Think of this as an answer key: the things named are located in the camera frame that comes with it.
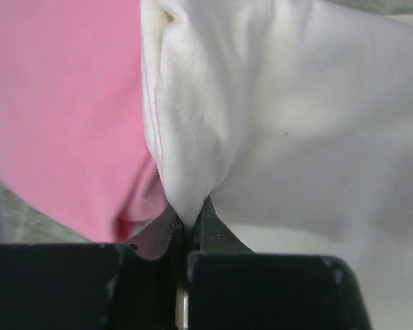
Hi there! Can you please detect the white t shirt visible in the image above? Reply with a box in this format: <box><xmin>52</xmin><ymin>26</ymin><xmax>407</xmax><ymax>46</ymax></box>
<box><xmin>140</xmin><ymin>1</ymin><xmax>413</xmax><ymax>329</ymax></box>

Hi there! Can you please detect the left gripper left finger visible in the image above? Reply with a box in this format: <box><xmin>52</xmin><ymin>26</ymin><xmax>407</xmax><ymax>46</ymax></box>
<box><xmin>0</xmin><ymin>208</ymin><xmax>183</xmax><ymax>329</ymax></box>

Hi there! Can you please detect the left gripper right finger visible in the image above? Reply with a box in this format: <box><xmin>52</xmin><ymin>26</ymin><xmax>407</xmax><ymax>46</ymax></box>
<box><xmin>187</xmin><ymin>199</ymin><xmax>372</xmax><ymax>330</ymax></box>

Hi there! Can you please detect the folded pink t shirt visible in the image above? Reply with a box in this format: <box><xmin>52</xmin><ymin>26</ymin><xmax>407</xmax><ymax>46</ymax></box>
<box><xmin>0</xmin><ymin>1</ymin><xmax>167</xmax><ymax>242</ymax></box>

